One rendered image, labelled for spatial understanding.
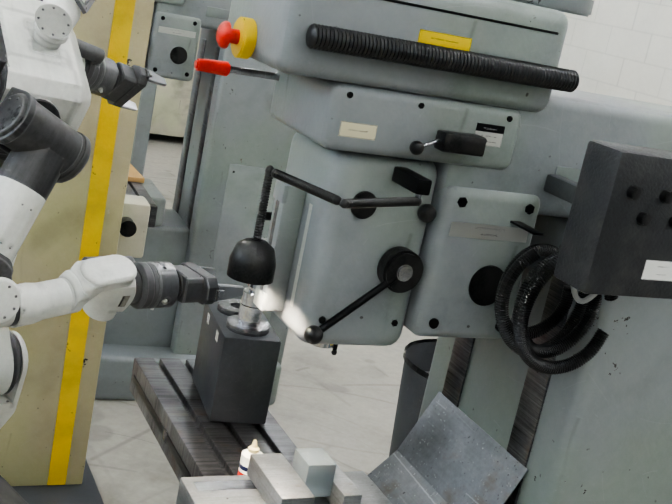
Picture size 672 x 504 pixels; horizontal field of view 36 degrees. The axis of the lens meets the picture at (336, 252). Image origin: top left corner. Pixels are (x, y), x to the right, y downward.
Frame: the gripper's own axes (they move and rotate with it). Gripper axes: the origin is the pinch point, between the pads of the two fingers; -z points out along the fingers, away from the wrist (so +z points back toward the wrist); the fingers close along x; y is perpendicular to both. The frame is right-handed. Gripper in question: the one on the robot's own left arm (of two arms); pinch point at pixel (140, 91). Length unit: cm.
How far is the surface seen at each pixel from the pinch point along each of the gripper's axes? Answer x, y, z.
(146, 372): -21, -63, -2
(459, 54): 86, -66, 35
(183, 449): -5, -88, 12
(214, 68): 53, -50, 47
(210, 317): 0, -60, -1
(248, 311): 12, -65, 1
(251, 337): 11, -70, 1
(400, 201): 70, -82, 36
